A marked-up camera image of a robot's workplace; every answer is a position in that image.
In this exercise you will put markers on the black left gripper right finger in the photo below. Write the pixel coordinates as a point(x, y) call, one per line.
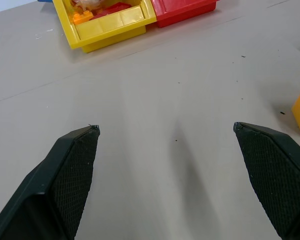
point(272, 172)

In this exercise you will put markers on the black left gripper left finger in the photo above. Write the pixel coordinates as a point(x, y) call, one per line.
point(62, 180)

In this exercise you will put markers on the yellow plastic storage bin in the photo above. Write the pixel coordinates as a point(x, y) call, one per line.
point(110, 26)

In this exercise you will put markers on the orange toy brick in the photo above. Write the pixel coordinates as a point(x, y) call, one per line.
point(81, 17)

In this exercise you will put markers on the red toy brick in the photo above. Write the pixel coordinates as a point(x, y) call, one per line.
point(110, 10)

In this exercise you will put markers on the clear plastic bag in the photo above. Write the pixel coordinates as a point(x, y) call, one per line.
point(86, 3)

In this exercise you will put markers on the blue plastic storage bin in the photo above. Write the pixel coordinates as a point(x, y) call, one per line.
point(45, 1)

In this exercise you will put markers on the red plastic storage bin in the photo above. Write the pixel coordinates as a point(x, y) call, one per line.
point(183, 11)

